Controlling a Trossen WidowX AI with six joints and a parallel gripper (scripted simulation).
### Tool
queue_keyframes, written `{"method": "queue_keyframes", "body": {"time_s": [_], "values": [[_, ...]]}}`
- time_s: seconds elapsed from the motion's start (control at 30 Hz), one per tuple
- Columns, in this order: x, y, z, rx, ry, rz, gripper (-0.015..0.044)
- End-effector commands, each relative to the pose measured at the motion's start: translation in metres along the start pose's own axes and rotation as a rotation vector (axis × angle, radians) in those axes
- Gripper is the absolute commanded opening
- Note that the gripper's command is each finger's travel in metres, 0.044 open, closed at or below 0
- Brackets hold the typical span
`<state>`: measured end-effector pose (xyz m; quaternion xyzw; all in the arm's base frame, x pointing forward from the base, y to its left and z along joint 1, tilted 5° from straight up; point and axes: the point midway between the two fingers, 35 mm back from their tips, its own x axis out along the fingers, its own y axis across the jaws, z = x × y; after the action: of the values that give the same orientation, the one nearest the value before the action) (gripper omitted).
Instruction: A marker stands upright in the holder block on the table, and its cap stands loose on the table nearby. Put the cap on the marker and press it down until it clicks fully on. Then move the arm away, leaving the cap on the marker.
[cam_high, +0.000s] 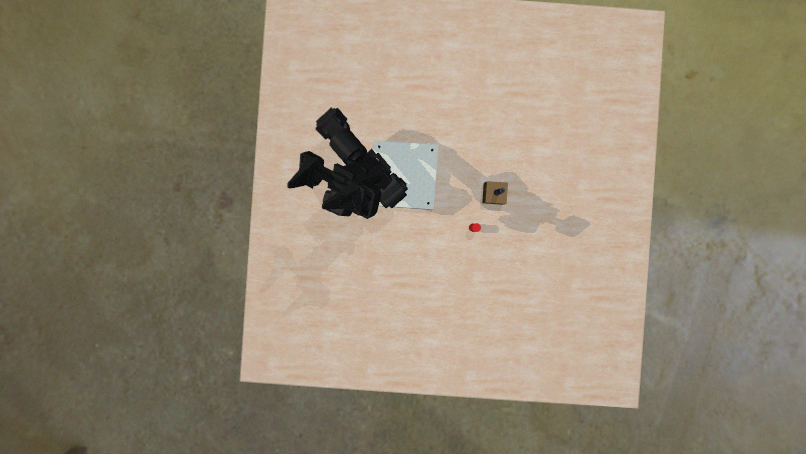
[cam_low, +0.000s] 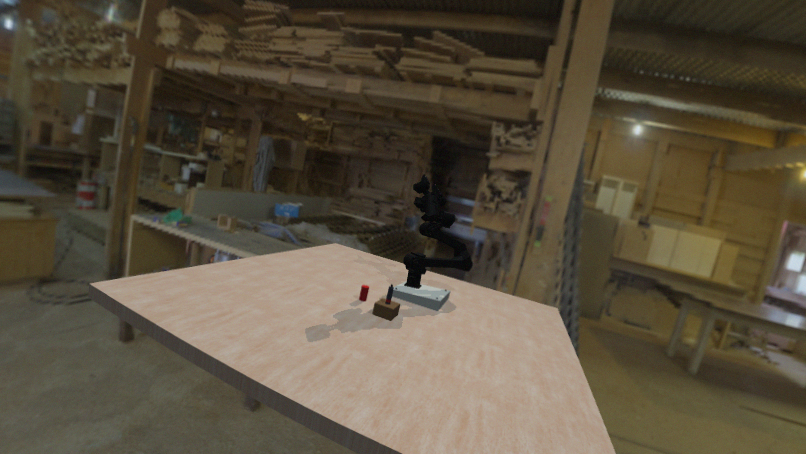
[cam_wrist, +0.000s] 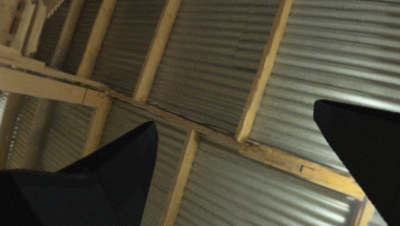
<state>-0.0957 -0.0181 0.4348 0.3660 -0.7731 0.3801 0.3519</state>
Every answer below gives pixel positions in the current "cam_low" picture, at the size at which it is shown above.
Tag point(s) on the tan square block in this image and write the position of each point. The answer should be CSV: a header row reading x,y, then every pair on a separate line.
x,y
384,310

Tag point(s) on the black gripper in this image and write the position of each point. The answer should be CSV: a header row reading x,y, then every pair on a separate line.
x,y
431,198

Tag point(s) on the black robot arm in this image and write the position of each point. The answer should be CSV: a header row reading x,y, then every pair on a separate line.
x,y
416,263

